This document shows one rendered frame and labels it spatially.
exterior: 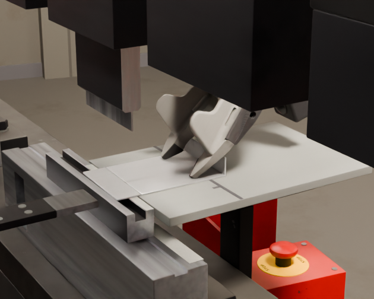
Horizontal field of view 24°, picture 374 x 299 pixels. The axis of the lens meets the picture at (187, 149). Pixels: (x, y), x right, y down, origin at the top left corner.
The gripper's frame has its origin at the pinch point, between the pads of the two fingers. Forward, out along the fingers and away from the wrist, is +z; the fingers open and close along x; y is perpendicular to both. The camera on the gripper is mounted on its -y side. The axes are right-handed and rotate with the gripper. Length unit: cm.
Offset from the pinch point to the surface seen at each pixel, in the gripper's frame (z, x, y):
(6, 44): -6, -383, -132
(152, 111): -19, -290, -178
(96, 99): 0.2, -1.0, 13.3
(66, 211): 11.0, 4.3, 11.8
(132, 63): -4.2, 6.5, 16.5
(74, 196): 9.5, 2.1, 10.8
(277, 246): 2.1, -9.6, -28.0
